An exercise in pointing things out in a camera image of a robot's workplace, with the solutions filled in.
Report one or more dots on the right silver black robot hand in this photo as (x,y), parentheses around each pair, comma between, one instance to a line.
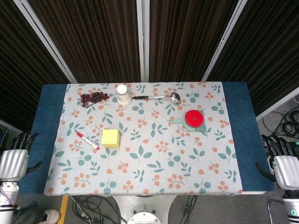
(285,170)

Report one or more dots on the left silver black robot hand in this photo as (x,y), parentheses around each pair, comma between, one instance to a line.
(12,161)

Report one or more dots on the red white marker pen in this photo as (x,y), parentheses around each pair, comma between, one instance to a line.
(87,141)

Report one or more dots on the yellow sticky note block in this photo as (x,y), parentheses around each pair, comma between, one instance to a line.
(110,138)

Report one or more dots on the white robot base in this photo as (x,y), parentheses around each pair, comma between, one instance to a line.
(143,210)

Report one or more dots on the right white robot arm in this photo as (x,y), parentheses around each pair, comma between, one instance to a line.
(291,206)

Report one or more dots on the floral patterned tablecloth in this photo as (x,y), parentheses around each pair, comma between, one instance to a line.
(144,140)

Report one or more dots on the blue table mat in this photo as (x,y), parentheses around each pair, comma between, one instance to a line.
(245,130)

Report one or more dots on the white sneaker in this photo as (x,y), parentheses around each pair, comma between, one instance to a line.
(52,215)

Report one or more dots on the red tape measure disc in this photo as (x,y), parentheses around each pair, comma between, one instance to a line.
(198,128)

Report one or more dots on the dark red grape bunch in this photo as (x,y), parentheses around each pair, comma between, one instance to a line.
(93,97)

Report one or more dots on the red round disc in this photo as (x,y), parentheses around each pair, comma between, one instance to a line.
(194,118)

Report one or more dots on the white paper cup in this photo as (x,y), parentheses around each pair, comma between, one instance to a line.
(123,94)

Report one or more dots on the metal chair frame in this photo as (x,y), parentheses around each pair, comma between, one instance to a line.
(274,208)

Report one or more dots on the white partition frame post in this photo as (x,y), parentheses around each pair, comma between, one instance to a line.
(224,39)
(45,39)
(143,39)

